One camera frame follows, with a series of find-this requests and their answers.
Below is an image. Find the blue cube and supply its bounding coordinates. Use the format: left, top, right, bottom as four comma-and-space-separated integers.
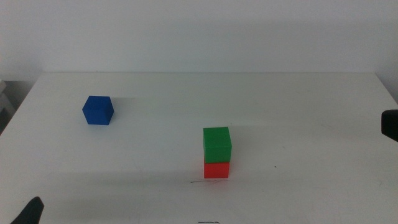
81, 95, 115, 126

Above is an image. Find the green cube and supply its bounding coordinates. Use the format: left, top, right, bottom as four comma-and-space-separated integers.
203, 126, 233, 164

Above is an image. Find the red cube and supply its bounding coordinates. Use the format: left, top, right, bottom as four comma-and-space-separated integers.
203, 160, 231, 179

